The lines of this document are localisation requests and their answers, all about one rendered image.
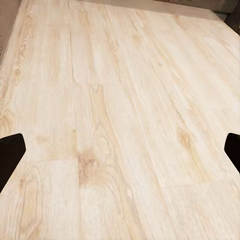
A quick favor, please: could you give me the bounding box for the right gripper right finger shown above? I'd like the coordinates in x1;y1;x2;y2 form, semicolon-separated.
224;132;240;173

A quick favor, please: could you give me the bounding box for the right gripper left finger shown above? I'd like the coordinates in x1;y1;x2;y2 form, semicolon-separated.
0;133;26;193

